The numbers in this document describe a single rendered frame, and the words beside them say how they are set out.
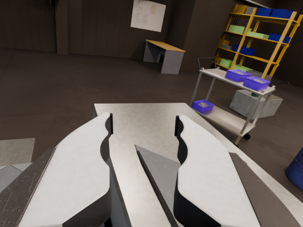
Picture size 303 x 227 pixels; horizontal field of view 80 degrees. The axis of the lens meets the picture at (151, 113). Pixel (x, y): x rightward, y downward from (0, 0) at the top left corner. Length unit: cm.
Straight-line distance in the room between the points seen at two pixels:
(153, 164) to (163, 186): 9
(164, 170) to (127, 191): 14
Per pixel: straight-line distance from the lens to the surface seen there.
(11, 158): 120
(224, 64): 841
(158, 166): 65
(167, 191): 59
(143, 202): 58
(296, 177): 305
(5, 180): 96
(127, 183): 62
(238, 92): 455
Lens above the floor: 152
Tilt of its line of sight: 27 degrees down
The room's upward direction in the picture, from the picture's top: 12 degrees clockwise
